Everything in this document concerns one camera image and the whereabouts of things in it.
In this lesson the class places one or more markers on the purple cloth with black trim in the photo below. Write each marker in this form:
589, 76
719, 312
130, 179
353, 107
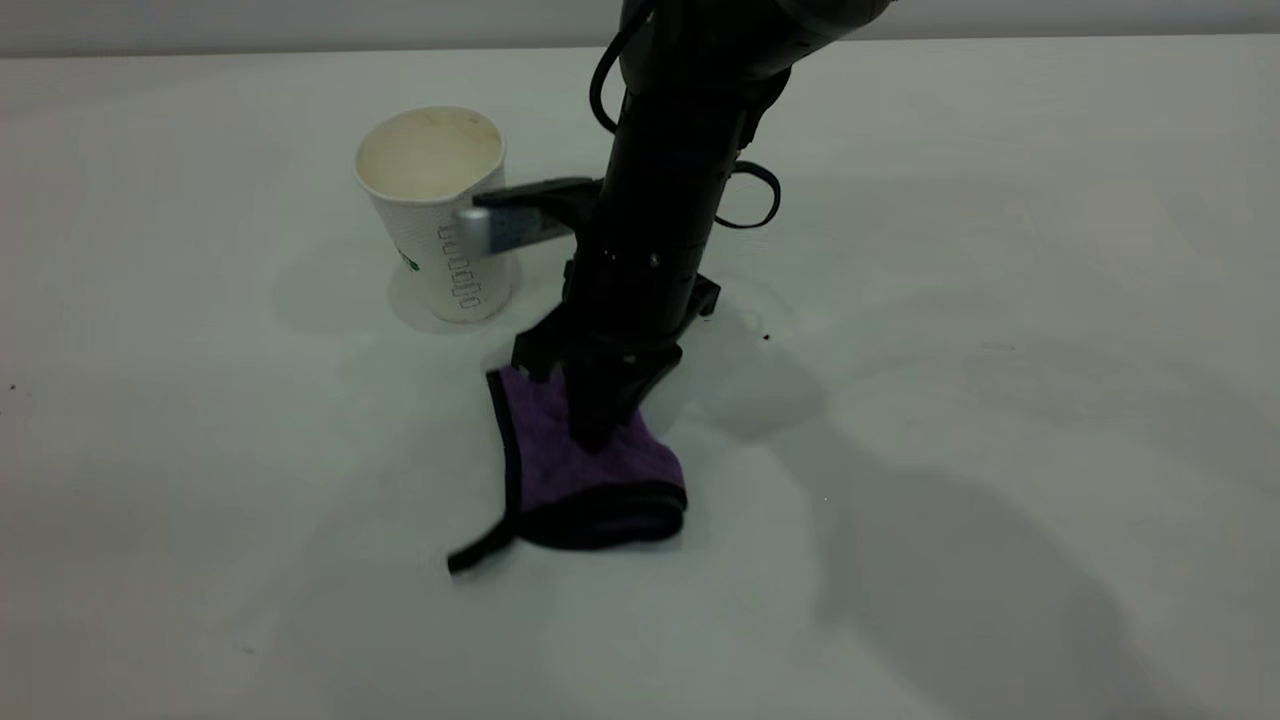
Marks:
560, 470

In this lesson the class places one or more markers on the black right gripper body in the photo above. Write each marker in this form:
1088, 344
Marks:
630, 300

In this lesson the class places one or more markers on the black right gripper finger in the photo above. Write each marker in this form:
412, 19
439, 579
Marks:
590, 410
640, 385

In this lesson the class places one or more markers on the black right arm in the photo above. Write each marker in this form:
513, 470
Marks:
690, 120

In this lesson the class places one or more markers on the white paper cup green print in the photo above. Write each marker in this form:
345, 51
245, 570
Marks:
425, 200

